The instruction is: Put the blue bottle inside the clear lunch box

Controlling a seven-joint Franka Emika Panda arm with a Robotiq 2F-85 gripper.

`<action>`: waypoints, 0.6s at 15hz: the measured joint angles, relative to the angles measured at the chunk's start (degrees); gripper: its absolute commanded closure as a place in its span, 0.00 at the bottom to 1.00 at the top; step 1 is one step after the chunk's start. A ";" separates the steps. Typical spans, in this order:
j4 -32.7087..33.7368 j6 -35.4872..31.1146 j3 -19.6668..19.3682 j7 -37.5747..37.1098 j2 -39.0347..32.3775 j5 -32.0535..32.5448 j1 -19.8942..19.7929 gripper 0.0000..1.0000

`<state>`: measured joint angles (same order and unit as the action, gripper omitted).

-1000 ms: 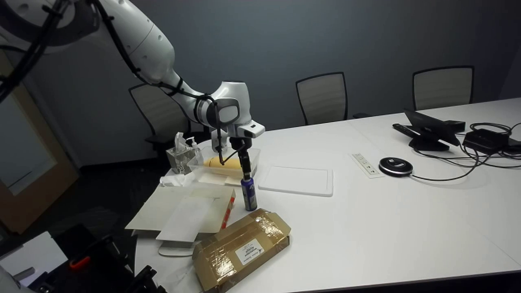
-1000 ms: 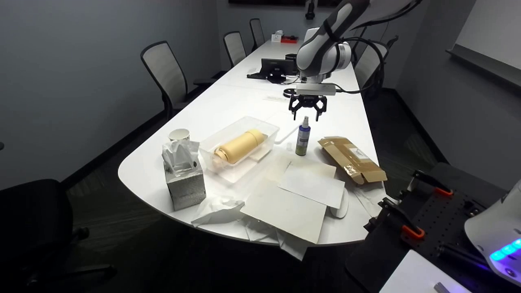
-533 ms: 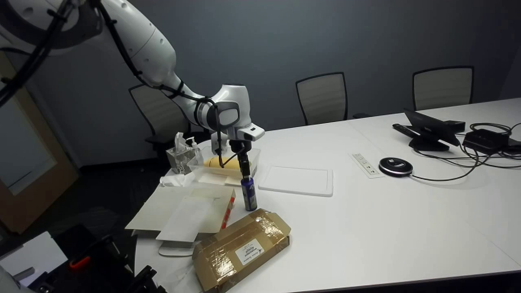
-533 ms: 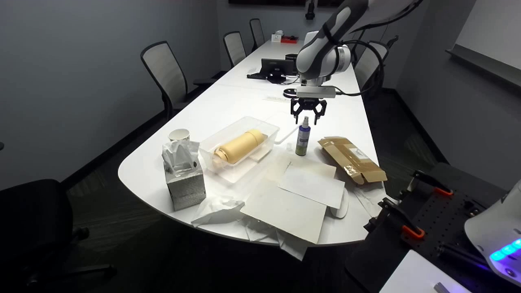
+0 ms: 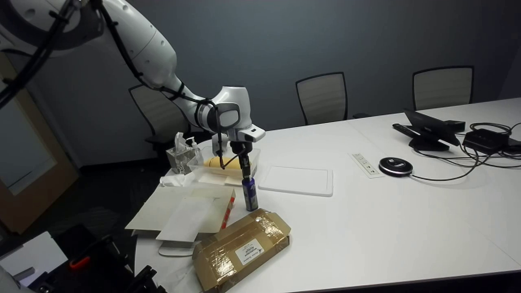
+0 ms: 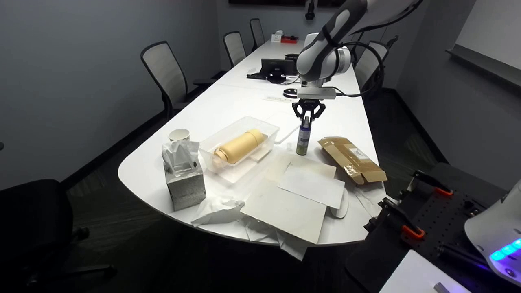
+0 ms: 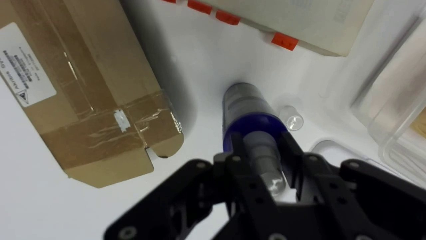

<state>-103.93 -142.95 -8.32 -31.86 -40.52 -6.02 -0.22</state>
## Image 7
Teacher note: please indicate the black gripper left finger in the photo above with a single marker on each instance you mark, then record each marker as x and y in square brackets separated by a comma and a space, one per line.
[187, 195]

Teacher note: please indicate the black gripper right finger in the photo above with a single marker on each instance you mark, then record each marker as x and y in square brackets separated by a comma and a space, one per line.
[368, 200]

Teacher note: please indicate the clear plastic lunch box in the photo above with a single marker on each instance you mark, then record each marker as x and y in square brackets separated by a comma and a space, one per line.
[400, 98]

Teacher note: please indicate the small clear bottle cap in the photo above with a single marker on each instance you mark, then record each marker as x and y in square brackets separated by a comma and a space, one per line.
[292, 118]

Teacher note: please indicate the brown cardboard box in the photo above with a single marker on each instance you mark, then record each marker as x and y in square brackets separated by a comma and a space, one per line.
[88, 88]

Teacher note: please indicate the white tray with orange tabs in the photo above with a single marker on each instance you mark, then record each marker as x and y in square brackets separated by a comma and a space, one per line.
[301, 18]

